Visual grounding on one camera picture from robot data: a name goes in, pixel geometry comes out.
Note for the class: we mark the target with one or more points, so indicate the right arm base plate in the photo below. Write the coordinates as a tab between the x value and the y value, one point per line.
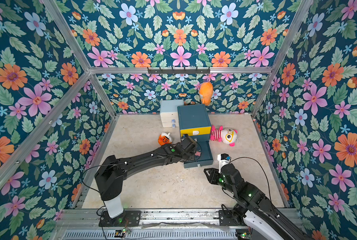
229	218

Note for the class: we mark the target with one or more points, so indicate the teal bottom drawer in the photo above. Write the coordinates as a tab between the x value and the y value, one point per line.
205	159

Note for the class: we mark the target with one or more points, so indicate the orange plush toy on wall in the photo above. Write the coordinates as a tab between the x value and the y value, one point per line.
205	92

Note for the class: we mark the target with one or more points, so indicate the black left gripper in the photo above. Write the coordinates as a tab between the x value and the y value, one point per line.
192	153

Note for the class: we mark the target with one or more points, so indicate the black hook rail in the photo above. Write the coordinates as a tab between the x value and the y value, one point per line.
183	70

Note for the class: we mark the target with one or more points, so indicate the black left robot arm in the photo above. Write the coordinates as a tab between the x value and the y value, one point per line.
111	174

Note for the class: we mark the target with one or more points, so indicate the teal drawer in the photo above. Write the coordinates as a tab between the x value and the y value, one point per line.
201	138
205	159

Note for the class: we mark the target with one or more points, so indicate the white pink striped plush toy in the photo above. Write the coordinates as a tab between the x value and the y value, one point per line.
225	135

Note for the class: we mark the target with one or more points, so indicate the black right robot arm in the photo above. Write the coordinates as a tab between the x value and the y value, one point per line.
253	207

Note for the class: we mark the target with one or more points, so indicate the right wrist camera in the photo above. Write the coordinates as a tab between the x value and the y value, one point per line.
223	159

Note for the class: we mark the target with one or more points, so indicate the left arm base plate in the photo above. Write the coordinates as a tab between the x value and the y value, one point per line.
126	219

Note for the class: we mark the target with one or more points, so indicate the teal drawer cabinet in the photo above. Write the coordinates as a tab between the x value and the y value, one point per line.
193	116

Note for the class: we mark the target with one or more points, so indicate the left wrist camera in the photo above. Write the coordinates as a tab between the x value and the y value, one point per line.
184	136

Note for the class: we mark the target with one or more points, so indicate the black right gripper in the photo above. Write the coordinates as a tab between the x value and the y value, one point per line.
214	175

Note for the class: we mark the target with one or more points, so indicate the yellow top drawer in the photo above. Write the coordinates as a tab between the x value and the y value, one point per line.
195	131

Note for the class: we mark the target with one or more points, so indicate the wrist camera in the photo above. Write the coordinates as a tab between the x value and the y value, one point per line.
223	159
184	136

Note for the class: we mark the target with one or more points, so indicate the light blue small drawer unit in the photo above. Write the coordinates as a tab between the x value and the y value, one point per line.
169	113

